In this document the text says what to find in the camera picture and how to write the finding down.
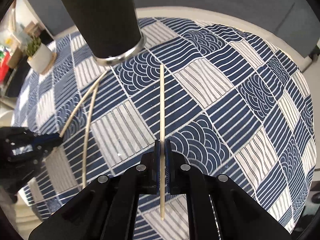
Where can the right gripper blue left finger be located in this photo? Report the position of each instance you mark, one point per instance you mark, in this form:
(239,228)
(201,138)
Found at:
(156,165)

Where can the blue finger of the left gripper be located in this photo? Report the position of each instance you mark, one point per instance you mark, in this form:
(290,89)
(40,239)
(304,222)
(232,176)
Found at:
(53,139)
(42,152)

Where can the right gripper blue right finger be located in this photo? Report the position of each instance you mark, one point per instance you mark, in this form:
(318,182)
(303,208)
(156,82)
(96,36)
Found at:
(168,157)

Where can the wooden chopstick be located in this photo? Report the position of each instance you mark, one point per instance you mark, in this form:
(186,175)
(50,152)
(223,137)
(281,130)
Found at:
(89,91)
(86,137)
(162,142)

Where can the small potted succulent plant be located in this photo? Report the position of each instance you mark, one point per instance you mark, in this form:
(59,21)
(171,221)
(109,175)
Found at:
(40,57)

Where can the blue white patterned tablecloth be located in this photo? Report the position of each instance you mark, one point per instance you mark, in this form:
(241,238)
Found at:
(234,104)

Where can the cluttered shelf items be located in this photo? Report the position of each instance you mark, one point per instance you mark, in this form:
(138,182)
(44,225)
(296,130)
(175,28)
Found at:
(17,28)

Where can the black cylindrical utensil holder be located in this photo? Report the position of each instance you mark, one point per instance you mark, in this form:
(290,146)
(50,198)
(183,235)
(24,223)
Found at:
(109,27)

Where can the grey fabric sofa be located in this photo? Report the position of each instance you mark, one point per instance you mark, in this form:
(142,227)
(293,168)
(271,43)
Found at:
(291,20)

